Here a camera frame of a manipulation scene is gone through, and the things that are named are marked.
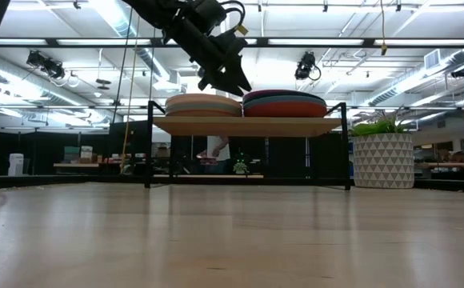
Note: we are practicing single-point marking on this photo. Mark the white container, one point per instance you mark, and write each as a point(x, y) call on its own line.
point(16, 164)

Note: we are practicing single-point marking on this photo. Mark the black ceiling device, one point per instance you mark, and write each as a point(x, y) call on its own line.
point(461, 72)

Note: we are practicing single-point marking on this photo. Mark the person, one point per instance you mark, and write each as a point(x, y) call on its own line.
point(220, 150)

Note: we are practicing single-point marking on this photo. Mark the black ceiling spotlight cluster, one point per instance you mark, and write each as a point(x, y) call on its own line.
point(48, 66)

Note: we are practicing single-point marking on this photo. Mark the mint green plate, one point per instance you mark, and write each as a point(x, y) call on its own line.
point(202, 108)

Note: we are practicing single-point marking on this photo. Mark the terracotta plate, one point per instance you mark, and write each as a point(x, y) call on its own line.
point(202, 114)

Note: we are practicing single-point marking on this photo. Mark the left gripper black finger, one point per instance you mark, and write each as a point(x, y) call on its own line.
point(214, 84)
point(238, 80)

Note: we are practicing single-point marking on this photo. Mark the blue-grey plate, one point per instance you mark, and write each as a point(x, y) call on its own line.
point(284, 99)

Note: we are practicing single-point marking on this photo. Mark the small green background plant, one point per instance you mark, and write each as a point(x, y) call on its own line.
point(240, 166)

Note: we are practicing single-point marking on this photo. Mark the black overhead frame bar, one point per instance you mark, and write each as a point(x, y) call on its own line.
point(336, 41)

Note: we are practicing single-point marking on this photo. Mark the dark teal plate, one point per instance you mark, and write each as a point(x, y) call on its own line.
point(284, 96)

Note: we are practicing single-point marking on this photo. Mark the background wooden table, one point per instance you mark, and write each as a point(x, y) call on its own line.
point(76, 165)

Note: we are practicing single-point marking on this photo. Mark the boxes on background table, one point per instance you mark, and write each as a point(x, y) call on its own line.
point(78, 155)

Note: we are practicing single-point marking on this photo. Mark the black overhead camera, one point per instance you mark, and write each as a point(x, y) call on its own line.
point(306, 66)

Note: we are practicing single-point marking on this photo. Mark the white triangle pattern planter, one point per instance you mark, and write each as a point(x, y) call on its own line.
point(383, 160)

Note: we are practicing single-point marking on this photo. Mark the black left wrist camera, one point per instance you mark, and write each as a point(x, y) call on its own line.
point(212, 12)

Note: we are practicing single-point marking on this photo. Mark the orange plate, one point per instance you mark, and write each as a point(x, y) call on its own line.
point(286, 109)

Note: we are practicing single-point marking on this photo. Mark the black frame wooden shelf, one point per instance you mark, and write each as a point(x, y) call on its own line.
point(244, 126)

